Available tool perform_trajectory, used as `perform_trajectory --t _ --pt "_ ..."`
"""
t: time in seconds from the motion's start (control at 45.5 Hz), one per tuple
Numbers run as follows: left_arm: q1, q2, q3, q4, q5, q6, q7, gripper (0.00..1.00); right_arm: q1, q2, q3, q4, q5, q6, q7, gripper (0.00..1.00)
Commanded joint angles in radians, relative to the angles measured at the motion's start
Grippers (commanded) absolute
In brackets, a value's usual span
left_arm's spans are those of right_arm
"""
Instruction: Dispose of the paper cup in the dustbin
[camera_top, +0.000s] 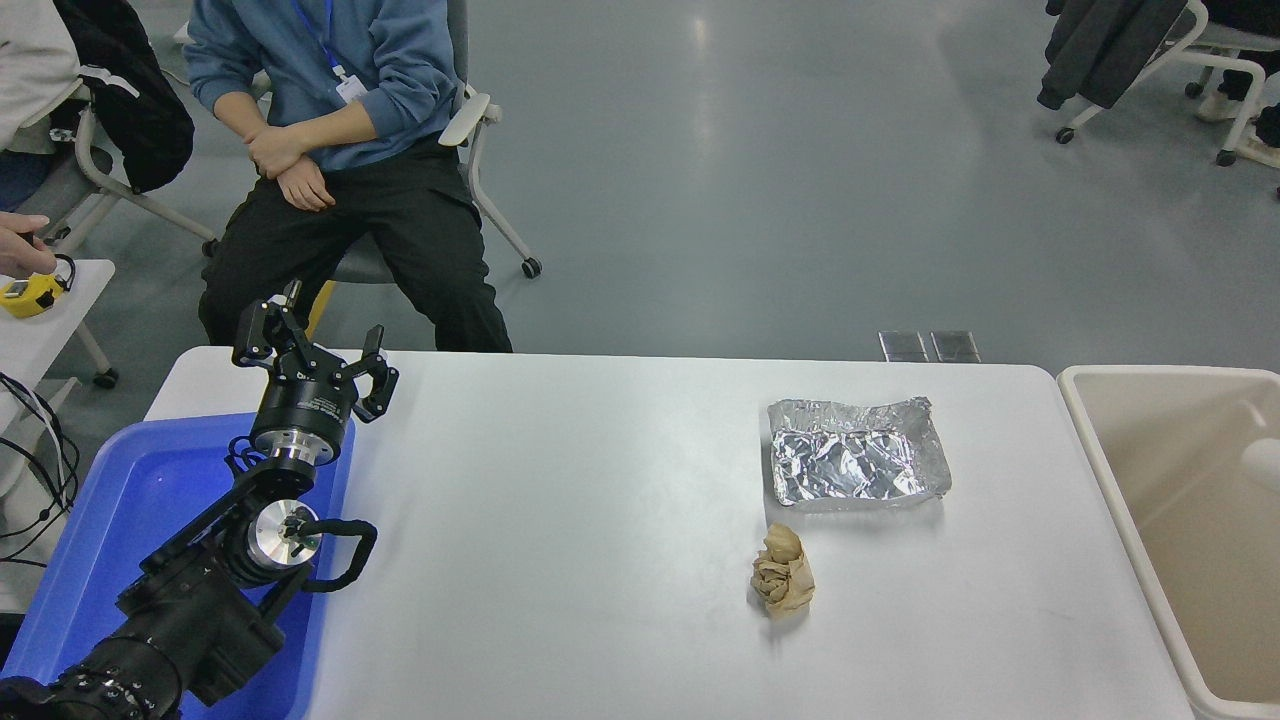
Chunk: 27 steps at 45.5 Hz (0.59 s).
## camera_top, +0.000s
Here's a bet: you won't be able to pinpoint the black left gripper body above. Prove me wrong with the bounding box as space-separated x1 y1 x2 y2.
250 370 359 441

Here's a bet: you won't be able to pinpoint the white badge on blue lanyard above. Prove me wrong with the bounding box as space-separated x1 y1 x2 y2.
290 0 371 107

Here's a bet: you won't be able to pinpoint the person's left hand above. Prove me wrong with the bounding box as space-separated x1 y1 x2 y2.
244 124 305 182

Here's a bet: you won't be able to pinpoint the black cables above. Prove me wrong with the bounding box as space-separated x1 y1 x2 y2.
0 372 86 571

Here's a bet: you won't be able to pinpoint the blue plastic tray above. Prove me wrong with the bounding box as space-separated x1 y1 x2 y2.
0 412 356 720

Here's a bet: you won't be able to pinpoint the person's right hand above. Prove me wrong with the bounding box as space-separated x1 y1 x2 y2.
275 158 338 214

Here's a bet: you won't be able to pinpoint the white office chair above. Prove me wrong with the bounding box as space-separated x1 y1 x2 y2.
40 75 219 256
1055 0 1273 167
325 0 543 287

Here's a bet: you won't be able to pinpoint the white paper cup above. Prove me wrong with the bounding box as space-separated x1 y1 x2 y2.
1240 437 1280 493

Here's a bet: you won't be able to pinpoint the crumpled silver foil tray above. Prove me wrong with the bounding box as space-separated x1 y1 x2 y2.
768 396 953 509

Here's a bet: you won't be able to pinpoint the black jacket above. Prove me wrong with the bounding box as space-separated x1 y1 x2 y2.
55 0 196 195

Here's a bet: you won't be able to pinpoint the white side table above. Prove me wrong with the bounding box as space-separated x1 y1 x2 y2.
0 258 119 441

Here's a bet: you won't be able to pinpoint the person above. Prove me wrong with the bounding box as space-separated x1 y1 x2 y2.
0 0 83 281
1193 0 1280 151
183 0 513 353

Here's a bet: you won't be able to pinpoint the crumpled tan paper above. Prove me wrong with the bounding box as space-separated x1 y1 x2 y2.
751 523 816 619

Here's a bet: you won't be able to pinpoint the large pale bin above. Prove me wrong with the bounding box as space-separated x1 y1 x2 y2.
1057 365 1280 720

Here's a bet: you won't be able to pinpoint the dark grey coat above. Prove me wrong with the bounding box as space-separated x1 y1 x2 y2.
1037 0 1193 111

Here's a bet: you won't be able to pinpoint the yellow handheld device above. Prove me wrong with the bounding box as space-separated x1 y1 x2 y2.
0 254 78 319

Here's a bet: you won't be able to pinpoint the person's hand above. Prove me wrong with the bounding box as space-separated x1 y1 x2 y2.
0 212 59 280

